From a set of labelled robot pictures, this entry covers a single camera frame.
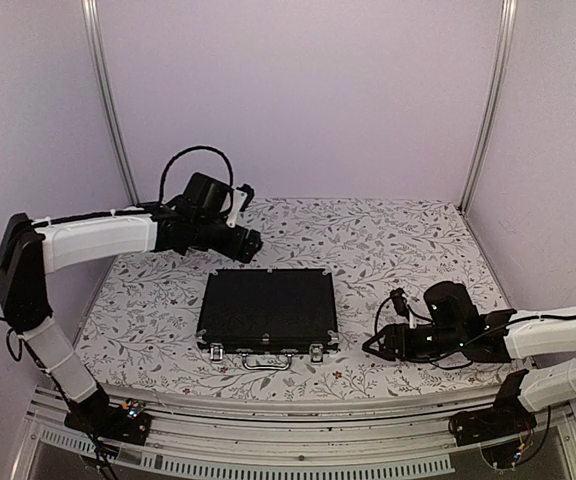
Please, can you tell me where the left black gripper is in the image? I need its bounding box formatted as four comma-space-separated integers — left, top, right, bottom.
193, 217, 263, 263

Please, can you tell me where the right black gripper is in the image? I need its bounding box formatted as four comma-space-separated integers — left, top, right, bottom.
362, 323, 465, 364

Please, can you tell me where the black poker case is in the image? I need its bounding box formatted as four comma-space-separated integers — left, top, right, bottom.
195, 268, 340, 364

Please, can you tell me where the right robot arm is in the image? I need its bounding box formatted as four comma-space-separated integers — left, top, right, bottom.
362, 281, 576, 436

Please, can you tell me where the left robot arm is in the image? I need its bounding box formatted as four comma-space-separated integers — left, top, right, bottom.
0, 173, 262, 434

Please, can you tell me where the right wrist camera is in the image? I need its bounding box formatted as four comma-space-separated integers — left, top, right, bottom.
389, 288, 410, 320

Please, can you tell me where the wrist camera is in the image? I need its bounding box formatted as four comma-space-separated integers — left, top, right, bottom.
389, 288, 410, 320
226, 184, 255, 228

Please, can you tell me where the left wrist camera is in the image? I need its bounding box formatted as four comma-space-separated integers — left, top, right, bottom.
226, 184, 255, 228

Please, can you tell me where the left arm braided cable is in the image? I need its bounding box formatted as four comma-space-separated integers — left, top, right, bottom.
158, 144, 234, 206

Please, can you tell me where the aluminium front rail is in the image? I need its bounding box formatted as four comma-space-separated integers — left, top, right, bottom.
10, 387, 576, 480

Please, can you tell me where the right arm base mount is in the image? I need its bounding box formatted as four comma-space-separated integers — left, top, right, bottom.
448, 400, 537, 446

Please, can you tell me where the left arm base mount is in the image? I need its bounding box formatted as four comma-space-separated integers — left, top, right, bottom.
62, 383, 153, 446

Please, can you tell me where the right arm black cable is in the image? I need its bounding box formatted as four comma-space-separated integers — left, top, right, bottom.
372, 297, 576, 461

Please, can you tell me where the aluminium frame post left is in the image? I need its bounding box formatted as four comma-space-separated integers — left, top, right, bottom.
81, 0, 140, 204

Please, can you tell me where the aluminium frame post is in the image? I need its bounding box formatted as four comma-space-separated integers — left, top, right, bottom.
458, 0, 518, 217
81, 0, 140, 204

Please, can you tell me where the aluminium frame post right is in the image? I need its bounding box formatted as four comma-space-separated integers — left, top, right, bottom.
458, 0, 518, 217

